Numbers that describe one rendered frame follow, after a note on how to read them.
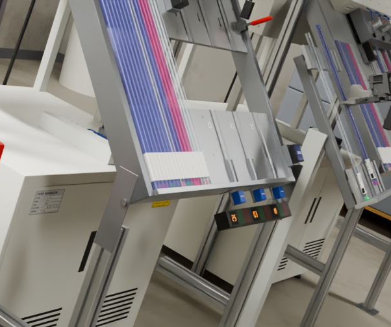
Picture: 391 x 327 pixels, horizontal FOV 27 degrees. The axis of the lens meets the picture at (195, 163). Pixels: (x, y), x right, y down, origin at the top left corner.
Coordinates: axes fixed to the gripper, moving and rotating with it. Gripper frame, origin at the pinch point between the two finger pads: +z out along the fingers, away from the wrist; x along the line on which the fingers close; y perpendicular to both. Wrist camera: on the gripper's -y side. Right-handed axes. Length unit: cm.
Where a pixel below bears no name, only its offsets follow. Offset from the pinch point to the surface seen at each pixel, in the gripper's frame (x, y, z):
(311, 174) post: 3.0, -19.1, 12.6
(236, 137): 48, -5, 16
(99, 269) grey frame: 99, -28, 29
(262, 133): 33.6, -5.2, 14.8
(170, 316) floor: -13, -64, 76
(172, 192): 89, -15, 16
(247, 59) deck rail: 24.7, 16.0, 19.5
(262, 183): 48, -17, 12
